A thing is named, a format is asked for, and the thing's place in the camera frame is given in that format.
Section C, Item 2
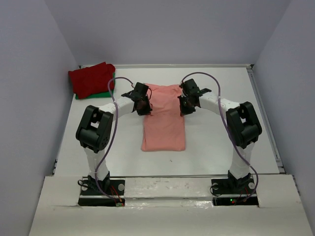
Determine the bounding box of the folded green t-shirt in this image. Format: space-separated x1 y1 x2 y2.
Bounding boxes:
74 72 115 100

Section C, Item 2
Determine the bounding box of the aluminium table edge rail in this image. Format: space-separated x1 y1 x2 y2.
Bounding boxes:
246 64 286 174

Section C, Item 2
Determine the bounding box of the folded dark red t-shirt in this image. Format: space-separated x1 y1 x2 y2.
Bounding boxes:
68 62 116 99

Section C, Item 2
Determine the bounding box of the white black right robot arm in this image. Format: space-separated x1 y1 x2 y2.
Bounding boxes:
178 79 262 197

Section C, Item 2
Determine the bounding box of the salmon pink t-shirt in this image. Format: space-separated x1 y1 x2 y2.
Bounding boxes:
141 84 186 152

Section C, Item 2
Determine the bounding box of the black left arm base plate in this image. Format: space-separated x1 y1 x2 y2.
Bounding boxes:
77 178 126 207

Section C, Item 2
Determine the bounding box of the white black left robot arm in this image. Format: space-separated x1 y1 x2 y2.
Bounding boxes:
75 82 152 198

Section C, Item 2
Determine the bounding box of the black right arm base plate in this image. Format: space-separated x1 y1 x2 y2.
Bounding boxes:
210 178 259 207

